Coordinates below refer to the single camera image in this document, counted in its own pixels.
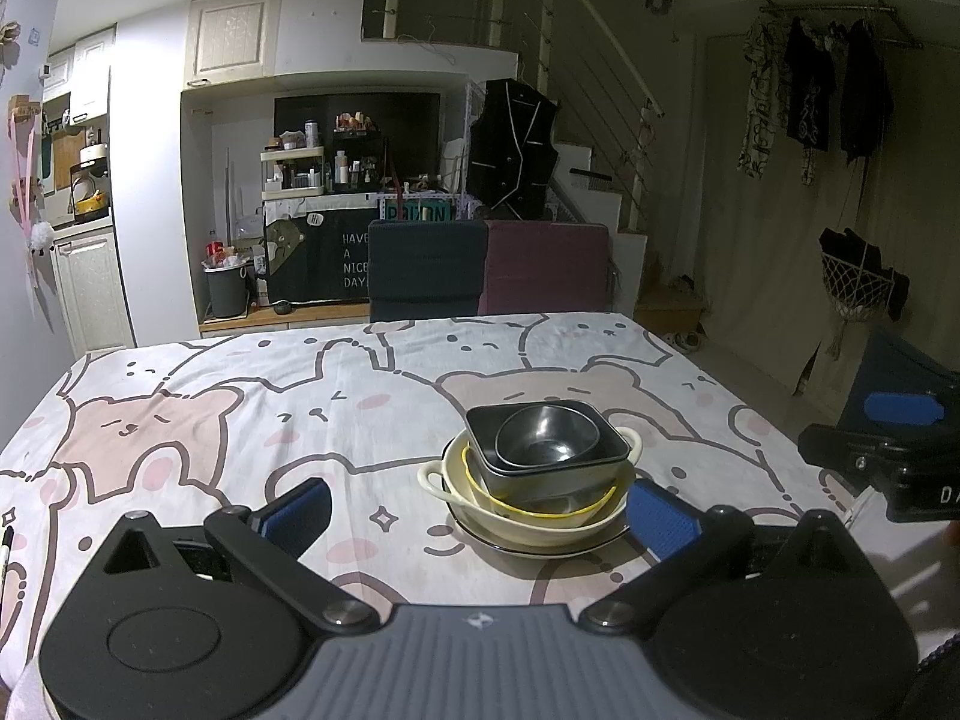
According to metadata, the dark blue box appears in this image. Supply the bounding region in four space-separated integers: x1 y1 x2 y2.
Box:
838 326 960 436

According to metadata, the hanging net basket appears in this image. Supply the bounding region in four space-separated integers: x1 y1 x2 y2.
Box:
817 227 912 361

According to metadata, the white square plate black rim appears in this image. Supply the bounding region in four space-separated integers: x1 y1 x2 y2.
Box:
448 499 637 560

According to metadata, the cream bowl with handles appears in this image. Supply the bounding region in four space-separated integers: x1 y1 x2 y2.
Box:
418 426 644 550

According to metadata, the plain black hanging garment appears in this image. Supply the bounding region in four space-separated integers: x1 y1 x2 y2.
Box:
840 19 893 166

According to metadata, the black printed hanging shirt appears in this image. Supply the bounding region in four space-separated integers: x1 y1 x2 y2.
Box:
784 19 837 152

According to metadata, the staircase railing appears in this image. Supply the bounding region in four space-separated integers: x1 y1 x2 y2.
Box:
517 0 665 233

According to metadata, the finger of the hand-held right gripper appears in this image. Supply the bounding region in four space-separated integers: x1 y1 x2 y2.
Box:
797 424 895 482
862 391 946 425

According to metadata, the clothes rack bar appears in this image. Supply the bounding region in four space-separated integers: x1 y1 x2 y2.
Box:
757 4 923 50

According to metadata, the round steel bowl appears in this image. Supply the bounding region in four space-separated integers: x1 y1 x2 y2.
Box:
495 405 602 467

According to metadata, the pink ribbon decoration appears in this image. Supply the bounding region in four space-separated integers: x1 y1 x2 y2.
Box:
7 94 57 331

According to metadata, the large rectangular steel container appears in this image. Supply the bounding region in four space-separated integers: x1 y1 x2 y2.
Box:
465 399 637 502

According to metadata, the white lower kitchen cabinet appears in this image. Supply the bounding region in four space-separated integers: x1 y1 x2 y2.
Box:
51 231 136 352

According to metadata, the cartoon bear printed sheet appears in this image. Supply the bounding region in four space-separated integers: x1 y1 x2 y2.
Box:
0 313 960 720

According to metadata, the white shelf organizer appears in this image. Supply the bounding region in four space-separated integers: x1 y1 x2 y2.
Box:
260 146 325 201

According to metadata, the floral bowl yellow rim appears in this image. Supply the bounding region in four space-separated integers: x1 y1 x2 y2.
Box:
460 442 625 520

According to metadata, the wooden platform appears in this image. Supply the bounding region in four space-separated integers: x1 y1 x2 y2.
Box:
199 300 372 337

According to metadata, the grey trash bin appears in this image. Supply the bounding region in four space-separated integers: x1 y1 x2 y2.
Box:
204 262 250 318

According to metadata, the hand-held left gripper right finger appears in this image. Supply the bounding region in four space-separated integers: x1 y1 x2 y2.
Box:
583 478 863 635

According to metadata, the white cabinet door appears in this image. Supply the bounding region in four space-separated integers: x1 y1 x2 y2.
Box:
185 0 284 87

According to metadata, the black printed cloth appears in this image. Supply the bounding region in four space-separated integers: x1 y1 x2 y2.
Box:
264 204 376 305

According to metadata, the patterned hanging garment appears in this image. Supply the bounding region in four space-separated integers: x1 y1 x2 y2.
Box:
736 15 788 181

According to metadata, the black jacket white trim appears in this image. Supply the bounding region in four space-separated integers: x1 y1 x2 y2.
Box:
469 77 560 220

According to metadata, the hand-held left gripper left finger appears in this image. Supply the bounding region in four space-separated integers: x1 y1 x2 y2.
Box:
101 478 380 635

